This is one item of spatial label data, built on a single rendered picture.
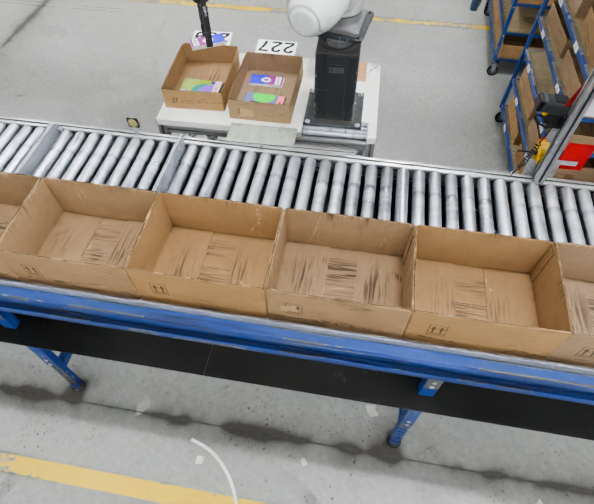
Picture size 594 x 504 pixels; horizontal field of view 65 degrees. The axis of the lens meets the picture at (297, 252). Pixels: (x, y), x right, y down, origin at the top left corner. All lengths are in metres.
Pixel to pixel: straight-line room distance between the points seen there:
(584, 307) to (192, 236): 1.23
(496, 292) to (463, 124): 2.16
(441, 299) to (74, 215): 1.24
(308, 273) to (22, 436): 1.55
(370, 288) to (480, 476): 1.10
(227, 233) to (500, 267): 0.88
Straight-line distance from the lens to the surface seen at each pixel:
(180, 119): 2.25
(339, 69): 2.02
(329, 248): 1.50
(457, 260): 1.54
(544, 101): 1.92
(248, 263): 1.48
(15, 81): 4.35
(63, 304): 1.53
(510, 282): 1.57
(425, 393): 1.60
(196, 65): 2.57
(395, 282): 1.46
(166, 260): 1.54
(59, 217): 1.78
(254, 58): 2.46
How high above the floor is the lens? 2.10
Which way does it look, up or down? 54 degrees down
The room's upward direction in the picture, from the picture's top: straight up
